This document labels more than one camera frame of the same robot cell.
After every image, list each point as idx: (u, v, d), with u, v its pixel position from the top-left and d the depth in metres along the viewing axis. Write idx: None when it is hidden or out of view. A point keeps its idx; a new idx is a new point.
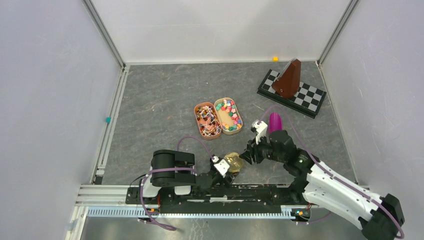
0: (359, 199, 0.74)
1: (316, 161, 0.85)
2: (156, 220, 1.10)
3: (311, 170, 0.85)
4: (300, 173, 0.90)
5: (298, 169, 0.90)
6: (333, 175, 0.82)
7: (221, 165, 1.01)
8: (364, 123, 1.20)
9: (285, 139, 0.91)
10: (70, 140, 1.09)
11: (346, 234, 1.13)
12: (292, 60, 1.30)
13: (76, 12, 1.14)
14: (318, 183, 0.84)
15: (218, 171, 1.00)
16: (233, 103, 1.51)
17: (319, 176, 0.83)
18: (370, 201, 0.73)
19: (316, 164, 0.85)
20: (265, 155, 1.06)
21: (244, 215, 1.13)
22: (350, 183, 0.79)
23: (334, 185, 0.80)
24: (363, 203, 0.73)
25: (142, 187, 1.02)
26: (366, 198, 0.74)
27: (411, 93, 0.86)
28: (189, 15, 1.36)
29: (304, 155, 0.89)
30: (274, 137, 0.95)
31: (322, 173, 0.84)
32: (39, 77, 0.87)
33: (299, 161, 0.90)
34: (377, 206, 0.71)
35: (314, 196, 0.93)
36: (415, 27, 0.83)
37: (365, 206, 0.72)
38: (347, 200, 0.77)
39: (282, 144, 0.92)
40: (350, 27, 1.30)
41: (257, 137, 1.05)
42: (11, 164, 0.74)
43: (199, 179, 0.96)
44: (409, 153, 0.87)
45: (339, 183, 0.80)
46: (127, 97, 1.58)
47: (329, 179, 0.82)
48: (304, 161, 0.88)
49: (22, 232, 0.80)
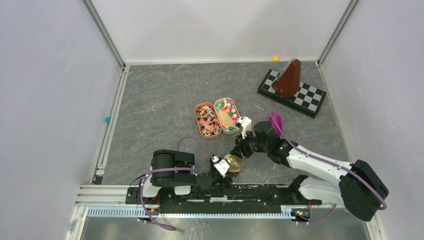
0: (330, 169, 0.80)
1: (294, 145, 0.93)
2: (156, 220, 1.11)
3: (290, 153, 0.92)
4: (283, 160, 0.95)
5: (280, 156, 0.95)
6: (308, 154, 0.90)
7: (221, 165, 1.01)
8: (364, 123, 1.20)
9: (267, 129, 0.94)
10: (70, 140, 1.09)
11: (346, 234, 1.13)
12: (292, 60, 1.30)
13: (76, 12, 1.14)
14: (298, 164, 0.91)
15: (218, 170, 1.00)
16: (233, 103, 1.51)
17: (295, 156, 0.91)
18: (340, 169, 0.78)
19: (294, 148, 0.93)
20: (253, 148, 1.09)
21: (244, 215, 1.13)
22: (322, 157, 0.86)
23: (309, 161, 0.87)
24: (333, 171, 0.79)
25: (142, 187, 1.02)
26: (336, 166, 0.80)
27: (411, 93, 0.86)
28: (189, 15, 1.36)
29: (284, 142, 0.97)
30: (257, 127, 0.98)
31: (298, 153, 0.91)
32: (39, 77, 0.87)
33: (280, 148, 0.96)
34: (346, 172, 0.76)
35: (307, 187, 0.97)
36: (415, 27, 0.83)
37: (335, 174, 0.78)
38: (321, 172, 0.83)
39: (265, 133, 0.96)
40: (350, 27, 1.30)
41: (243, 132, 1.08)
42: (11, 164, 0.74)
43: (199, 178, 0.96)
44: (409, 153, 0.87)
45: (313, 159, 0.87)
46: (127, 97, 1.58)
47: (304, 157, 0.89)
48: (285, 147, 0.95)
49: (22, 232, 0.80)
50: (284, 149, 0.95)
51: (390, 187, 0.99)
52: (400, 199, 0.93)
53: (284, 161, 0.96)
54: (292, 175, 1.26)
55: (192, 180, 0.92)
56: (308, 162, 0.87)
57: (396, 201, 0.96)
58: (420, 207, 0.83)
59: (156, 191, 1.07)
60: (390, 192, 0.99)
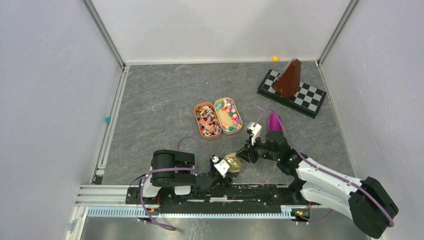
0: (340, 184, 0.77)
1: (304, 158, 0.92)
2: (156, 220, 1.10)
3: (299, 166, 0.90)
4: (292, 171, 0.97)
5: (290, 168, 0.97)
6: (318, 167, 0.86)
7: (221, 165, 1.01)
8: (364, 123, 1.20)
9: (280, 140, 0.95)
10: (70, 140, 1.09)
11: (346, 234, 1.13)
12: (292, 60, 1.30)
13: (76, 12, 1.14)
14: (306, 176, 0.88)
15: (218, 171, 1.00)
16: (233, 103, 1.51)
17: (305, 169, 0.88)
18: (350, 185, 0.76)
19: (304, 160, 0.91)
20: (261, 155, 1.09)
21: (244, 215, 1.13)
22: (332, 171, 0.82)
23: (319, 175, 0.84)
24: (343, 187, 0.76)
25: (142, 187, 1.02)
26: (346, 182, 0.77)
27: (411, 93, 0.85)
28: (189, 15, 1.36)
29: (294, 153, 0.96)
30: (269, 137, 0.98)
31: (308, 166, 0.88)
32: (39, 77, 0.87)
33: (290, 159, 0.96)
34: (356, 189, 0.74)
35: (310, 192, 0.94)
36: (415, 27, 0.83)
37: (345, 190, 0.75)
38: (330, 186, 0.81)
39: (277, 144, 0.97)
40: (350, 27, 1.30)
41: (253, 139, 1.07)
42: (11, 164, 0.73)
43: (199, 178, 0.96)
44: (409, 153, 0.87)
45: (323, 173, 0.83)
46: (127, 97, 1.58)
47: (314, 171, 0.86)
48: (294, 159, 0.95)
49: (22, 232, 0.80)
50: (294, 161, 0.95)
51: (390, 187, 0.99)
52: (400, 199, 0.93)
53: (292, 173, 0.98)
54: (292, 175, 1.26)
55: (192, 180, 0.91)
56: (317, 175, 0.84)
57: (395, 201, 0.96)
58: (419, 207, 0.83)
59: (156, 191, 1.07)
60: (390, 192, 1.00)
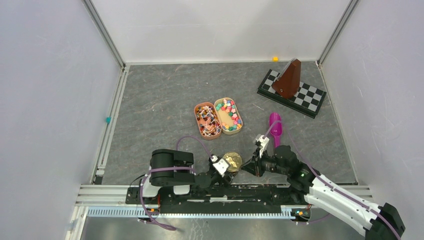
0: (359, 209, 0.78)
1: (317, 174, 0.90)
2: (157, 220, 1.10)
3: (313, 183, 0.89)
4: (303, 187, 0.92)
5: (301, 183, 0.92)
6: (333, 188, 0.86)
7: (219, 164, 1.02)
8: (364, 123, 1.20)
9: (290, 155, 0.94)
10: (70, 140, 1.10)
11: (346, 234, 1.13)
12: (292, 60, 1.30)
13: (76, 12, 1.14)
14: (320, 195, 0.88)
15: (217, 170, 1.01)
16: (233, 103, 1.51)
17: (319, 188, 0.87)
18: (369, 211, 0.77)
19: (317, 178, 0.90)
20: (270, 169, 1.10)
21: (244, 215, 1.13)
22: (349, 194, 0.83)
23: (335, 196, 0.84)
24: (363, 213, 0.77)
25: (142, 187, 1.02)
26: (365, 208, 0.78)
27: (411, 93, 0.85)
28: (189, 15, 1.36)
29: (305, 169, 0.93)
30: (278, 152, 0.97)
31: (323, 185, 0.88)
32: (39, 77, 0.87)
33: (301, 175, 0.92)
34: (376, 216, 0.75)
35: (315, 200, 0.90)
36: (415, 27, 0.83)
37: (365, 216, 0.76)
38: (347, 209, 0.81)
39: (286, 160, 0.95)
40: (350, 26, 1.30)
41: (261, 151, 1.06)
42: (11, 164, 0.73)
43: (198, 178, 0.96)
44: (409, 153, 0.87)
45: (340, 194, 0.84)
46: (127, 97, 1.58)
47: (329, 191, 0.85)
48: (306, 175, 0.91)
49: (22, 232, 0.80)
50: (306, 176, 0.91)
51: (390, 187, 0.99)
52: (400, 199, 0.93)
53: (304, 188, 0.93)
54: None
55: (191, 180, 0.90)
56: (333, 197, 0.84)
57: (395, 201, 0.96)
58: (419, 207, 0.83)
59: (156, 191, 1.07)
60: (390, 192, 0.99)
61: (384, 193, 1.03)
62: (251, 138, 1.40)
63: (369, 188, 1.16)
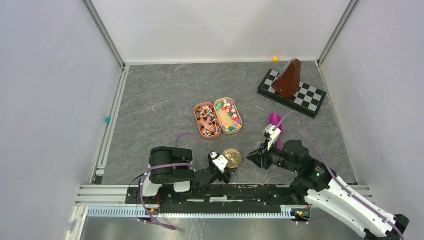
0: (376, 219, 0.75)
1: (334, 176, 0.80)
2: (157, 219, 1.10)
3: (330, 186, 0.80)
4: (315, 186, 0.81)
5: (313, 181, 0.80)
6: (352, 193, 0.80)
7: (219, 160, 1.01)
8: (364, 123, 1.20)
9: (302, 152, 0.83)
10: (70, 140, 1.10)
11: (347, 235, 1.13)
12: (292, 60, 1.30)
13: (76, 13, 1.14)
14: (335, 198, 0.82)
15: (217, 166, 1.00)
16: (233, 103, 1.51)
17: (337, 193, 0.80)
18: (386, 222, 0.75)
19: (334, 180, 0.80)
20: (276, 163, 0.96)
21: (244, 215, 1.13)
22: (366, 201, 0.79)
23: (353, 203, 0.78)
24: (380, 224, 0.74)
25: (142, 187, 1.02)
26: (381, 218, 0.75)
27: (411, 93, 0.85)
28: (189, 15, 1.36)
29: (321, 167, 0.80)
30: (288, 148, 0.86)
31: (340, 189, 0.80)
32: (39, 76, 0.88)
33: (316, 174, 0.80)
34: (391, 227, 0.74)
35: (317, 201, 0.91)
36: (415, 27, 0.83)
37: (381, 227, 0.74)
38: (361, 217, 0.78)
39: (297, 156, 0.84)
40: (350, 26, 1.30)
41: (269, 144, 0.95)
42: (11, 163, 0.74)
43: (198, 174, 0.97)
44: (409, 153, 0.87)
45: (357, 202, 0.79)
46: (127, 97, 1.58)
47: (347, 197, 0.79)
48: (321, 174, 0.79)
49: (22, 232, 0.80)
50: (321, 177, 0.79)
51: (390, 187, 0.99)
52: (400, 199, 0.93)
53: (316, 187, 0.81)
54: (292, 175, 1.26)
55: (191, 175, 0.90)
56: (350, 204, 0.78)
57: (395, 202, 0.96)
58: (419, 207, 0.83)
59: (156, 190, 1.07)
60: (389, 192, 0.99)
61: (384, 193, 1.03)
62: (251, 138, 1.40)
63: (369, 188, 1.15)
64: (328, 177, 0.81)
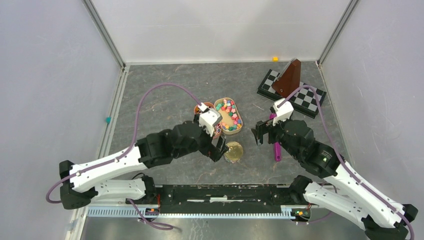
0: (384, 209, 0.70)
1: (342, 161, 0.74)
2: (146, 220, 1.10)
3: (336, 173, 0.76)
4: (321, 172, 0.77)
5: (319, 167, 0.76)
6: (360, 181, 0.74)
7: (209, 113, 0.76)
8: (364, 123, 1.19)
9: (306, 133, 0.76)
10: (70, 139, 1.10)
11: (347, 236, 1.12)
12: (292, 60, 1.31)
13: (76, 12, 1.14)
14: (341, 186, 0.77)
15: (205, 121, 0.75)
16: (233, 103, 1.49)
17: (344, 180, 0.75)
18: (395, 213, 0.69)
19: (342, 165, 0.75)
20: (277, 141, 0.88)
21: (244, 215, 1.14)
22: (374, 189, 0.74)
23: (360, 192, 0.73)
24: (388, 215, 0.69)
25: (130, 199, 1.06)
26: (390, 208, 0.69)
27: (411, 92, 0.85)
28: (189, 15, 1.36)
29: (327, 151, 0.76)
30: (290, 129, 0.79)
31: (348, 177, 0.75)
32: (40, 76, 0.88)
33: (322, 159, 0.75)
34: (400, 218, 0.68)
35: (315, 197, 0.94)
36: (415, 26, 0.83)
37: (390, 218, 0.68)
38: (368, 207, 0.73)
39: (300, 138, 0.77)
40: (350, 27, 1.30)
41: (276, 119, 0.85)
42: (11, 163, 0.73)
43: (183, 128, 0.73)
44: (409, 153, 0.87)
45: (366, 191, 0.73)
46: (127, 97, 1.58)
47: (354, 185, 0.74)
48: (328, 159, 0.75)
49: (22, 232, 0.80)
50: (328, 162, 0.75)
51: (390, 187, 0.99)
52: (400, 199, 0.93)
53: (321, 173, 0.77)
54: (291, 175, 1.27)
55: (66, 193, 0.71)
56: (357, 192, 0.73)
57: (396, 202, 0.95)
58: (419, 206, 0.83)
59: (144, 190, 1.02)
60: (390, 192, 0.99)
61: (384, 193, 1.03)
62: (251, 138, 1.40)
63: None
64: (336, 163, 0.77)
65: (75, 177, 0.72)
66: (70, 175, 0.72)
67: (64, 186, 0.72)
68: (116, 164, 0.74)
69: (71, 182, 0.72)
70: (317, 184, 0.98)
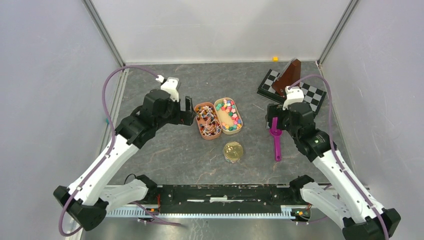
0: (360, 201, 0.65)
1: (333, 147, 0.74)
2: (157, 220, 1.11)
3: (324, 154, 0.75)
4: (309, 153, 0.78)
5: (309, 147, 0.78)
6: (344, 169, 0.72)
7: (168, 81, 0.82)
8: (364, 123, 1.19)
9: (306, 112, 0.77)
10: (70, 139, 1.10)
11: None
12: (292, 60, 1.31)
13: (76, 13, 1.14)
14: (326, 172, 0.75)
15: (167, 88, 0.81)
16: (233, 103, 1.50)
17: (328, 164, 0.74)
18: (371, 208, 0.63)
19: (332, 150, 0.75)
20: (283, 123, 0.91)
21: (245, 215, 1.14)
22: (357, 182, 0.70)
23: (340, 178, 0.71)
24: (362, 208, 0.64)
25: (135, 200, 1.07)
26: (367, 203, 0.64)
27: (411, 93, 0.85)
28: (188, 15, 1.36)
29: (323, 136, 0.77)
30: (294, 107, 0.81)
31: (333, 162, 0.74)
32: (39, 77, 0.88)
33: (314, 141, 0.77)
34: (375, 215, 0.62)
35: (309, 194, 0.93)
36: (415, 27, 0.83)
37: (362, 210, 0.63)
38: (345, 195, 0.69)
39: (300, 116, 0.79)
40: (350, 27, 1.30)
41: (286, 102, 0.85)
42: (10, 163, 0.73)
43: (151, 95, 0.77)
44: (408, 154, 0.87)
45: (346, 178, 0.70)
46: (127, 97, 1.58)
47: (337, 171, 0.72)
48: (320, 142, 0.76)
49: (22, 232, 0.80)
50: (319, 144, 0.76)
51: (390, 187, 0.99)
52: (399, 200, 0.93)
53: (309, 155, 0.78)
54: (291, 175, 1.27)
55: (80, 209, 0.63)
56: (337, 177, 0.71)
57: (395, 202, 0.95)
58: (418, 206, 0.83)
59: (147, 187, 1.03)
60: (390, 193, 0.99)
61: (384, 194, 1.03)
62: (251, 138, 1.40)
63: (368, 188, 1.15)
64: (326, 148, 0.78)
65: (79, 192, 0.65)
66: (72, 193, 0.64)
67: (70, 207, 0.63)
68: (110, 159, 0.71)
69: (77, 199, 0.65)
70: (316, 184, 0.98)
